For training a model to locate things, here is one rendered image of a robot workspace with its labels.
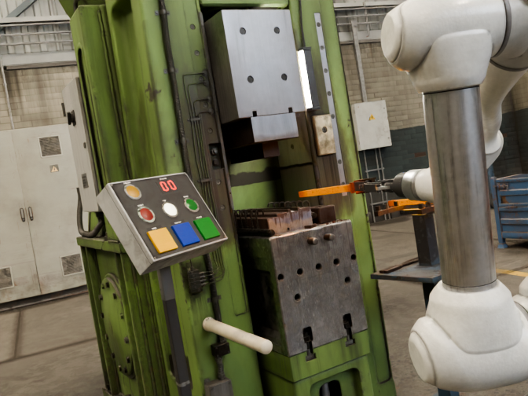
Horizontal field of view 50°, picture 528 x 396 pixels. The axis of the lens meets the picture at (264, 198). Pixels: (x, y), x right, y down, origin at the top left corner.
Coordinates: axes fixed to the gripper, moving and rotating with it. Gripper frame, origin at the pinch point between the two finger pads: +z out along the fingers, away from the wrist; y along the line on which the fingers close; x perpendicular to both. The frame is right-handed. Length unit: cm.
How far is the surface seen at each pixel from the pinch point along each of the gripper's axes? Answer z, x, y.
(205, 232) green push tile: 26, -8, -46
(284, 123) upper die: 45, 24, 1
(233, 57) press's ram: 46, 50, -16
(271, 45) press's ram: 47, 54, 1
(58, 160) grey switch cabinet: 579, 32, 11
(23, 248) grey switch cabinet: 580, -65, -44
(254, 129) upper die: 45, 23, -12
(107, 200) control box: 29, 7, -74
